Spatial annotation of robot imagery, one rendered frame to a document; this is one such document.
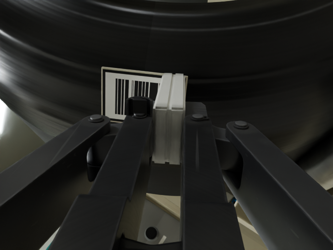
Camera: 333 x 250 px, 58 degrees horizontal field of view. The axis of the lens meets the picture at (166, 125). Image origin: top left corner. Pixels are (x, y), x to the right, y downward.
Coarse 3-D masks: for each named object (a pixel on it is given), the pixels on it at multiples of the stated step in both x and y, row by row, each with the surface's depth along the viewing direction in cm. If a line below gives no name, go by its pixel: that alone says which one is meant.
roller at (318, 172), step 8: (320, 144) 31; (328, 144) 29; (312, 152) 32; (320, 152) 30; (328, 152) 29; (304, 160) 34; (312, 160) 32; (320, 160) 30; (328, 160) 29; (304, 168) 34; (312, 168) 32; (320, 168) 31; (328, 168) 30; (312, 176) 33; (320, 176) 32; (328, 176) 31; (320, 184) 33; (328, 184) 32
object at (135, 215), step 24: (144, 120) 13; (120, 144) 11; (144, 144) 11; (120, 168) 9; (144, 168) 11; (96, 192) 8; (120, 192) 8; (144, 192) 11; (72, 216) 7; (96, 216) 7; (120, 216) 7; (72, 240) 6; (96, 240) 6
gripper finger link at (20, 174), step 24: (96, 120) 13; (48, 144) 11; (72, 144) 11; (24, 168) 9; (48, 168) 9; (72, 168) 11; (96, 168) 13; (0, 192) 8; (24, 192) 8; (48, 192) 9; (72, 192) 11; (0, 216) 8; (24, 216) 8; (48, 216) 10; (0, 240) 8; (24, 240) 9
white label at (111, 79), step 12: (108, 72) 21; (120, 72) 21; (132, 72) 20; (144, 72) 20; (156, 72) 20; (108, 84) 21; (120, 84) 21; (132, 84) 21; (144, 84) 21; (156, 84) 21; (108, 96) 21; (120, 96) 21; (132, 96) 21; (144, 96) 21; (156, 96) 21; (108, 108) 22; (120, 108) 22; (120, 120) 22
